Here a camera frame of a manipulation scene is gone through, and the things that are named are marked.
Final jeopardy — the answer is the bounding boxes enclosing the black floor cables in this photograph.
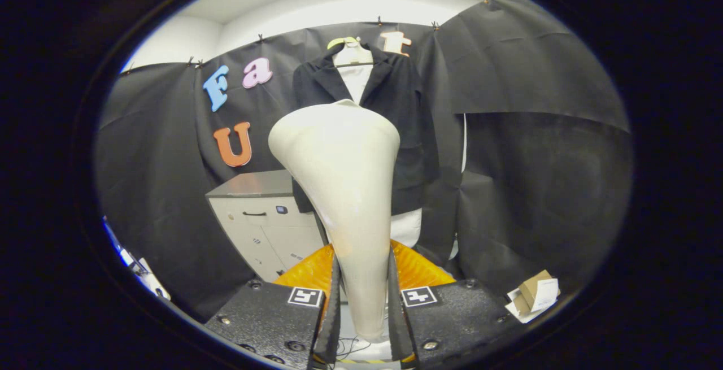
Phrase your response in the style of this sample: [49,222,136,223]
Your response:
[330,336,373,363]

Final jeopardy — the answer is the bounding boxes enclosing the black backdrop cloth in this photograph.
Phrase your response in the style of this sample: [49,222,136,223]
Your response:
[95,0,633,323]

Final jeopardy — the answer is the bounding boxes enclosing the grey topped white cabinet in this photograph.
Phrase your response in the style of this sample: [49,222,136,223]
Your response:
[204,169,334,283]

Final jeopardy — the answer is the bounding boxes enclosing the cardboard box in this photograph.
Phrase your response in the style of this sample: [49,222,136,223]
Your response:
[504,269,561,324]

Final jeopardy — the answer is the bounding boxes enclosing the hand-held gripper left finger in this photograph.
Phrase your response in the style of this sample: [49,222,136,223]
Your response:
[204,240,342,370]

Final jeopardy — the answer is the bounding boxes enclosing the white garment steamer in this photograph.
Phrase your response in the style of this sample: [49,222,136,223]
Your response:
[268,99,402,343]

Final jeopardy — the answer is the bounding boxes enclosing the white plastic hanger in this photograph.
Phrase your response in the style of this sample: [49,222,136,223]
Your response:
[332,38,374,69]

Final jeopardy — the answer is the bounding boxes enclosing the black jacket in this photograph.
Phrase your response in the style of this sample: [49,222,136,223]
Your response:
[291,42,441,215]

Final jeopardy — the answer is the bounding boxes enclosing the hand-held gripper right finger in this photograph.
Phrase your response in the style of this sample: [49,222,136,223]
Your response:
[387,240,523,370]

